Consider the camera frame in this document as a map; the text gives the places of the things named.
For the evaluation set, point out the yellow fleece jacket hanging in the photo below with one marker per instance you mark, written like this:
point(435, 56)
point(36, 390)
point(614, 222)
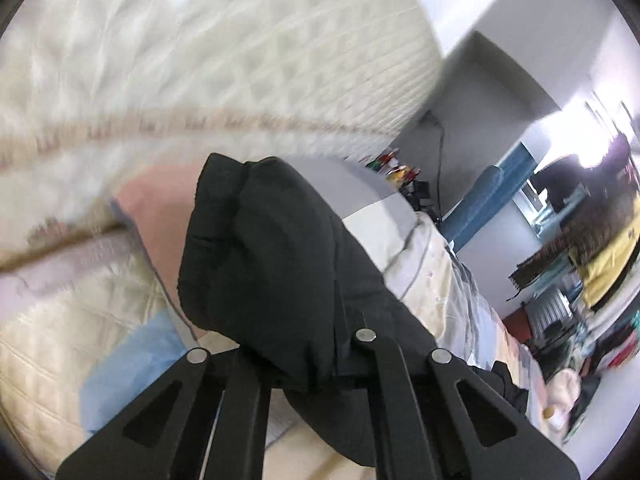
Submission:
point(599, 275)

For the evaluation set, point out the black jacket hanging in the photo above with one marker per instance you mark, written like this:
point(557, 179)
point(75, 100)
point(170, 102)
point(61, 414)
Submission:
point(561, 178)

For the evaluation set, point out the bottles on bedside shelf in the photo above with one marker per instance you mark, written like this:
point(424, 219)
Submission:
point(392, 169)

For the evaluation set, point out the black puffer jacket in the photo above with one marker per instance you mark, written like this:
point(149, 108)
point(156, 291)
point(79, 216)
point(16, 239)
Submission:
point(268, 264)

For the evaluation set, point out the grey wardrobe cabinet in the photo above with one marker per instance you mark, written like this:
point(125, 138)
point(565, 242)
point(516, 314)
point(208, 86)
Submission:
point(482, 105)

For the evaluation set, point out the cream quilted headboard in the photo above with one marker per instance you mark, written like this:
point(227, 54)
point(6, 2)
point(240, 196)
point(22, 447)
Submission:
point(94, 90)

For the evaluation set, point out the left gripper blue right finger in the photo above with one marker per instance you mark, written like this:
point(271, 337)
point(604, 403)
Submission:
point(437, 419)

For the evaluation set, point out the brown plaid scarf hanging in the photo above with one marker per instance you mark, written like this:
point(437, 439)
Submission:
point(596, 222)

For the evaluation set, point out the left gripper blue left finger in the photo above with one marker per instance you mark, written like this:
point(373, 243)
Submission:
point(205, 418)

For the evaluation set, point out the patchwork plaid bed quilt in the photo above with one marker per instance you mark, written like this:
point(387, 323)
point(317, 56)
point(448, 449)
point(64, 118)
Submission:
point(417, 269)

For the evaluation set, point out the blue curtain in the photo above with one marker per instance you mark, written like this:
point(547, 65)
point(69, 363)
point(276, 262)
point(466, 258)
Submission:
point(493, 189)

